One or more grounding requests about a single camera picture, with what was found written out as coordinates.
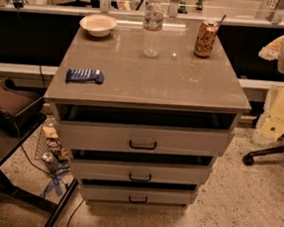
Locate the clear plastic water bottle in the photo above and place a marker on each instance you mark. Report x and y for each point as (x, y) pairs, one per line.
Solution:
(152, 28)

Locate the grey drawer cabinet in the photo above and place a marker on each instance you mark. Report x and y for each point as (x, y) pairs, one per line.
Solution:
(174, 89)

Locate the blue snack bar wrapper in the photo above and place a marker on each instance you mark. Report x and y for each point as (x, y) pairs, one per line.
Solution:
(82, 75)

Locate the bottom grey drawer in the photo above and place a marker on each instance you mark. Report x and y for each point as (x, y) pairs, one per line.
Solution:
(138, 192)

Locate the white ceramic bowl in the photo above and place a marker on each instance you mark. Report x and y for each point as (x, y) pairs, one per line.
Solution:
(98, 25)

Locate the orange soda can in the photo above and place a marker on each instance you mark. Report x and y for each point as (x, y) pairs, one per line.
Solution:
(206, 38)

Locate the brown black tray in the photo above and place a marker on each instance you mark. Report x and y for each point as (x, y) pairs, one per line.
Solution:
(17, 106)

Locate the black side table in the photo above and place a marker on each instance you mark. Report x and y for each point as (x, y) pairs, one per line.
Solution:
(8, 145)

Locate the wire basket with snacks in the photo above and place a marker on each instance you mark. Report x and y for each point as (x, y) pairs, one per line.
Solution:
(50, 151)

